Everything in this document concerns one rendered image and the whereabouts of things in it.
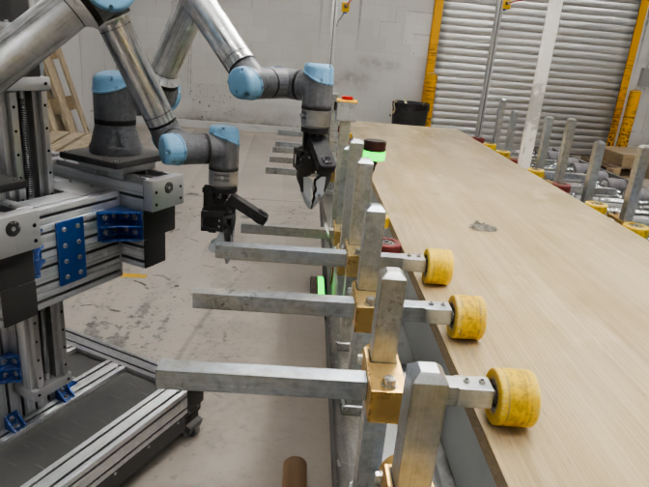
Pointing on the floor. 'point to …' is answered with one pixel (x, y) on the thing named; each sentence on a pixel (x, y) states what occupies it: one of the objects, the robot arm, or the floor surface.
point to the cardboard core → (295, 472)
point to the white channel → (540, 82)
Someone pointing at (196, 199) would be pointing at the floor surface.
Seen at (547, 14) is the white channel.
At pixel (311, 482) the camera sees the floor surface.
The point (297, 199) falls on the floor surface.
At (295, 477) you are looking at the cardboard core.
